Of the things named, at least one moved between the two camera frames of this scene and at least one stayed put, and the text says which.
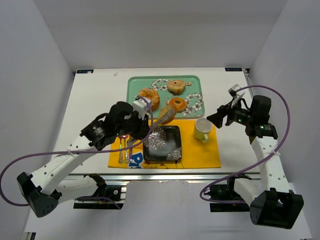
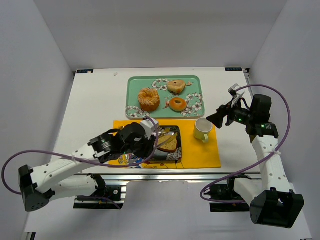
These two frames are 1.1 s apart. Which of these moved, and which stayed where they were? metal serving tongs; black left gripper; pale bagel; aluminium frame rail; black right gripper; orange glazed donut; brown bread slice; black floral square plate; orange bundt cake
Moved: black left gripper; brown bread slice; metal serving tongs
Stayed: black floral square plate; black right gripper; orange bundt cake; orange glazed donut; pale bagel; aluminium frame rail
